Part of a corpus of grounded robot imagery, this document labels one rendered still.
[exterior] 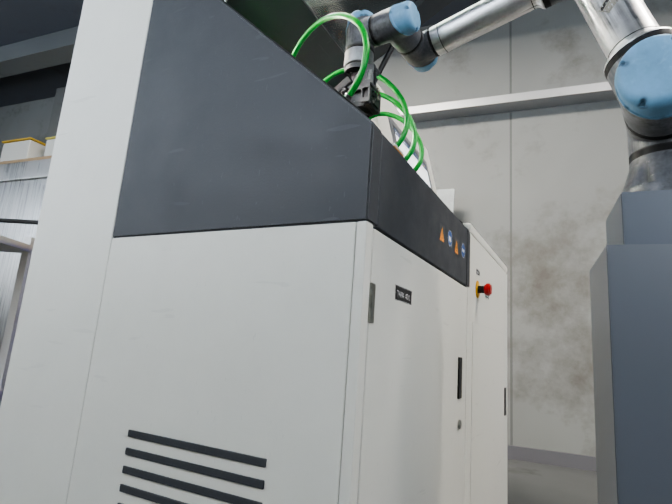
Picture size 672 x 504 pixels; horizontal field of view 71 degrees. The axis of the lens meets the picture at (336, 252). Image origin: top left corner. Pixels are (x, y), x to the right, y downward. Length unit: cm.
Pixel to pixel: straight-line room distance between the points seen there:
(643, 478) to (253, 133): 83
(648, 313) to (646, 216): 17
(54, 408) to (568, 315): 292
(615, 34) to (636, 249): 37
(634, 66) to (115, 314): 101
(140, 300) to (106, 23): 73
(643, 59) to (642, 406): 54
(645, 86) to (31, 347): 127
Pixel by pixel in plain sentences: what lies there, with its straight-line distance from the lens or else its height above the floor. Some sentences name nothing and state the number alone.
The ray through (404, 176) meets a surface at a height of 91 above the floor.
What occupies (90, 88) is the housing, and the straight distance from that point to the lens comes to 134.
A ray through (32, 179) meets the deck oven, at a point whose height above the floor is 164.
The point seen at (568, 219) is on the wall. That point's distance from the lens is 350.
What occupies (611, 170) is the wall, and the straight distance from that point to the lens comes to 363.
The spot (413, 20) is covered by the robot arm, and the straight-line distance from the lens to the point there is 127.
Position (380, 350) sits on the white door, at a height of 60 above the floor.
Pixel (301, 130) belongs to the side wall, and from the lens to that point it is 83.
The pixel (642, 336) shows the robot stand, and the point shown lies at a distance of 88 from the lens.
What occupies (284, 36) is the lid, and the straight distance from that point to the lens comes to 156.
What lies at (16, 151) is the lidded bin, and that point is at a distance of 576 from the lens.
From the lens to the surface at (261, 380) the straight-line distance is 77.
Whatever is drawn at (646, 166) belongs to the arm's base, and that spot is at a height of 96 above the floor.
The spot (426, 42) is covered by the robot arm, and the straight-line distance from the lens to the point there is 135.
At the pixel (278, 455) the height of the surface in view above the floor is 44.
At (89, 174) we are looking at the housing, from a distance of 121.
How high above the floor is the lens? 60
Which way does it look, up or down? 12 degrees up
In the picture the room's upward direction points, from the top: 4 degrees clockwise
